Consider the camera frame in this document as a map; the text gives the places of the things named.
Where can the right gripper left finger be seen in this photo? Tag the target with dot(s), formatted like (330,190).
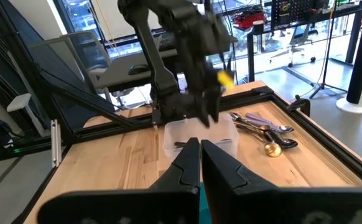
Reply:
(156,205)

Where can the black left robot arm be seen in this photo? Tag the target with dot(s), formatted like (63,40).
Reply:
(156,62)

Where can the teal plastic bin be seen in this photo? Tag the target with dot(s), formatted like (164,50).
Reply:
(205,202)

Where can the grey mesh office chair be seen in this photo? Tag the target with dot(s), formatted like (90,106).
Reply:
(84,49)

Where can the black cup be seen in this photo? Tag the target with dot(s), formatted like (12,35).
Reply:
(258,27)

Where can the black metal workbench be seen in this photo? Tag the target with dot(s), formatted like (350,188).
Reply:
(251,56)

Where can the yellow tape tag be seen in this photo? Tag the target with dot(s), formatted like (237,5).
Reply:
(226,79)

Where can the black spoon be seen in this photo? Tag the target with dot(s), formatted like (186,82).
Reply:
(285,143)

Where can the black table edge clamp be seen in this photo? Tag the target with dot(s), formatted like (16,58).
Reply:
(302,104)

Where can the white chair armrest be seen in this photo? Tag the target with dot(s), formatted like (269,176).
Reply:
(19,102)

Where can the clear plastic bin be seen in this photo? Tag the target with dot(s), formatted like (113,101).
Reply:
(181,133)

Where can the red tool case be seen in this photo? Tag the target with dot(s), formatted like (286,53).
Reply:
(249,20)

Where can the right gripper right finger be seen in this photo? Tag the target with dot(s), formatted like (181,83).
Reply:
(262,205)

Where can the silver aluminium bracket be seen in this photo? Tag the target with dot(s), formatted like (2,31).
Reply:
(56,143)

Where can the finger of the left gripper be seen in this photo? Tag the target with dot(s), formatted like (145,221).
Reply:
(216,105)
(204,109)

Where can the black tripod stand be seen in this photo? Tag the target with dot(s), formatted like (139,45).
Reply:
(326,59)

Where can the white rolling office chair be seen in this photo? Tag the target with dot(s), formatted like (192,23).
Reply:
(296,40)

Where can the black computer mouse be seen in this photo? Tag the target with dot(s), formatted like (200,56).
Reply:
(139,69)

